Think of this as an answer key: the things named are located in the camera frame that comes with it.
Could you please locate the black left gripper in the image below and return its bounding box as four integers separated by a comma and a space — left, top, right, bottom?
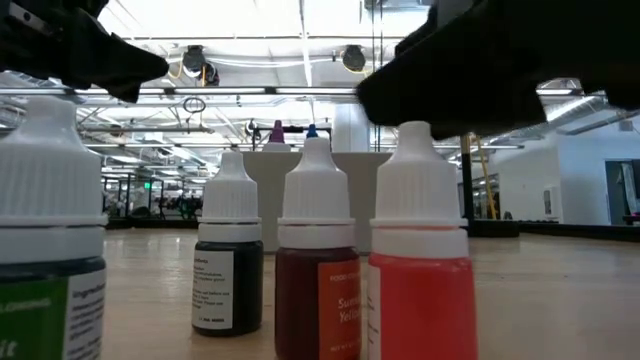
0, 0, 170, 104

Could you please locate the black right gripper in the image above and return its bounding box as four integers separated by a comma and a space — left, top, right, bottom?
355, 0, 640, 141

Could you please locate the small green-label dropper bottle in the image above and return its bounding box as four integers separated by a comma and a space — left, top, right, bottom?
0, 94, 109, 360

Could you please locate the grey plastic tray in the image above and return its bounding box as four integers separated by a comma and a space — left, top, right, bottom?
243, 151, 381, 254

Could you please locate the small red white-label dropper bottle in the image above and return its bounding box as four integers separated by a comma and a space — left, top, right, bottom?
367, 119, 480, 360

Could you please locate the small black dropper bottle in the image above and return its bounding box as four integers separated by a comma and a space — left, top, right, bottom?
191, 151, 265, 338

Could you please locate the small brown orange-label dropper bottle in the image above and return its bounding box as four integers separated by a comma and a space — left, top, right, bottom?
273, 135, 363, 360

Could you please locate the black ceiling cable reel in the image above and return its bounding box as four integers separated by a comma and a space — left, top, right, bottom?
341, 43, 368, 73
181, 44, 221, 87

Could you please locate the yellow hanging cord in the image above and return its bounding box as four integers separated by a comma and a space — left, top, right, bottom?
472, 134, 500, 221

